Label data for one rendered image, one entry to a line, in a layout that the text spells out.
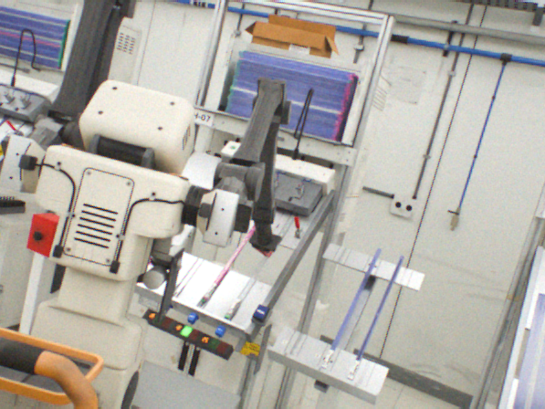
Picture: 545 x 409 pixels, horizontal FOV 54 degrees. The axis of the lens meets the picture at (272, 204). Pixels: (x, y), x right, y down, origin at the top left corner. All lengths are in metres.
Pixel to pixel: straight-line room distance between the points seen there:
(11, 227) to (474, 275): 2.62
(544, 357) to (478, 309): 1.79
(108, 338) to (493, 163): 2.76
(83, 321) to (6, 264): 1.76
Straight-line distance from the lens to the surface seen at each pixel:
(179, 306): 1.90
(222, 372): 2.25
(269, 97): 1.44
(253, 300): 1.86
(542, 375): 1.80
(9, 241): 2.89
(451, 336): 3.64
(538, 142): 3.53
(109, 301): 1.16
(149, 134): 1.09
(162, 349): 2.37
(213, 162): 2.36
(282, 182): 2.13
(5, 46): 3.16
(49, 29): 2.96
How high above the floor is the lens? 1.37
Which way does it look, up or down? 8 degrees down
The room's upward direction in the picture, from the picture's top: 15 degrees clockwise
